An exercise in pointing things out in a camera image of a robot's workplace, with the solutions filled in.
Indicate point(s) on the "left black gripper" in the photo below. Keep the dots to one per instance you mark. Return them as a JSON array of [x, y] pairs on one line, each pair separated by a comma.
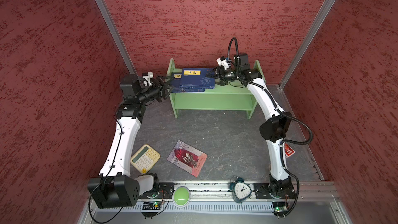
[[161, 86]]

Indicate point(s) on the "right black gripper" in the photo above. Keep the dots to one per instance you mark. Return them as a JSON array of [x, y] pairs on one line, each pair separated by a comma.
[[222, 73]]

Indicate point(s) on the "blue book Yijing yellow label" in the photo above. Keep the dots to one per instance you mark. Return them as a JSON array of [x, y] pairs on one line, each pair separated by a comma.
[[196, 78]]

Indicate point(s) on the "green wooden two-tier shelf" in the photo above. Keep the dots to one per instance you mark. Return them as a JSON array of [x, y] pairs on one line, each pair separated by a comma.
[[226, 98]]

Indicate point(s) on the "red magazine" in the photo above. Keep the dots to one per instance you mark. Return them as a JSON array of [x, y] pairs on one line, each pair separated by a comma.
[[187, 158]]

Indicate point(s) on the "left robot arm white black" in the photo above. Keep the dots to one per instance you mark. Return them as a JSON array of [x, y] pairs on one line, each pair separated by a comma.
[[114, 188]]

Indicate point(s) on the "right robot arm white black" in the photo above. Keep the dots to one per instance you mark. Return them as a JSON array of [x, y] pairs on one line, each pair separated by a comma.
[[277, 121]]

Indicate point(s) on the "cream yellow calculator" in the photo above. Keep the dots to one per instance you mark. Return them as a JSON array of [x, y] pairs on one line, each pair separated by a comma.
[[144, 159]]

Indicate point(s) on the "green round push button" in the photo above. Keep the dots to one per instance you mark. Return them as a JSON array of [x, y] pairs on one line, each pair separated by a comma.
[[181, 197]]

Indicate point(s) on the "teal triangular alarm clock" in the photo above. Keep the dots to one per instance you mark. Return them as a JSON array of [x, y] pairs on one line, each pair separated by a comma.
[[241, 191]]

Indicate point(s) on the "left small circuit board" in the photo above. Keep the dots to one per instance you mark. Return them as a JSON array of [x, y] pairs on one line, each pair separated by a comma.
[[151, 209]]

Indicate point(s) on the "small circuit board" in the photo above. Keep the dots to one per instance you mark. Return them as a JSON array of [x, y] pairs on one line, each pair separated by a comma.
[[280, 209], [151, 209]]

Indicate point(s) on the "right small circuit board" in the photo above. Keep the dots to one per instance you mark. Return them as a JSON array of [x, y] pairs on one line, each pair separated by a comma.
[[280, 209]]

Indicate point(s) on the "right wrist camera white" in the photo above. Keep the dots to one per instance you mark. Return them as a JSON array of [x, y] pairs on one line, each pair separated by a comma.
[[223, 62]]

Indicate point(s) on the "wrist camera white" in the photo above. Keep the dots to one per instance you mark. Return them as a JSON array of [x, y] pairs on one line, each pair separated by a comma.
[[223, 62], [147, 76]]

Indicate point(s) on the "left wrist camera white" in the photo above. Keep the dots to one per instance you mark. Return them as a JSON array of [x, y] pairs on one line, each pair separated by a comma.
[[147, 76]]

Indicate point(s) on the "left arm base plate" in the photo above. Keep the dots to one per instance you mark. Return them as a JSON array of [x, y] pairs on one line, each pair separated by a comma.
[[165, 190]]

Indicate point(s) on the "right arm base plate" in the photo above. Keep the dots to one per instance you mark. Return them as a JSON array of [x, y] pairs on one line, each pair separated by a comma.
[[262, 191]]

